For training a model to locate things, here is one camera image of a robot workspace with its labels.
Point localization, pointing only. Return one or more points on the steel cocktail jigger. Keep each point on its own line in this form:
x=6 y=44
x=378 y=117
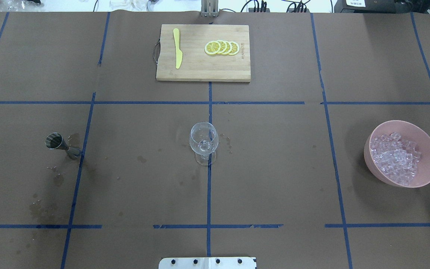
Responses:
x=56 y=141

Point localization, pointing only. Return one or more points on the clear wine glass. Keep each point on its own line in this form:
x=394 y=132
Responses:
x=204 y=141

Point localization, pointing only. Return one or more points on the pink bowl of ice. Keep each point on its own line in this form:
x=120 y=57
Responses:
x=398 y=153

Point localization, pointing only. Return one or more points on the wooden cutting board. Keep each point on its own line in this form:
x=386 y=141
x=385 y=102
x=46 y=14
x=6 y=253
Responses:
x=196 y=64

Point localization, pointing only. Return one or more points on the yellow plastic knife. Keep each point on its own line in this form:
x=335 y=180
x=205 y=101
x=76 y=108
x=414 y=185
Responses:
x=178 y=52

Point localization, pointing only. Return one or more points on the lemon slice nearest knife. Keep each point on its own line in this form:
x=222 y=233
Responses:
x=212 y=47

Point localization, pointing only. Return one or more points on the white crumpled cloth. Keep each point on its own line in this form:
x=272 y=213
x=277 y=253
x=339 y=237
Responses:
x=129 y=5

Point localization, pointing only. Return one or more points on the black computer box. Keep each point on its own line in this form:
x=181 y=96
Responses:
x=381 y=6

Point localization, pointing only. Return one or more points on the aluminium frame post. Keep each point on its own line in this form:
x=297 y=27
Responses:
x=209 y=8

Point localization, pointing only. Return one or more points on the white camera pedestal column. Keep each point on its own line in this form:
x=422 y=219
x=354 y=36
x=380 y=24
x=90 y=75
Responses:
x=208 y=263

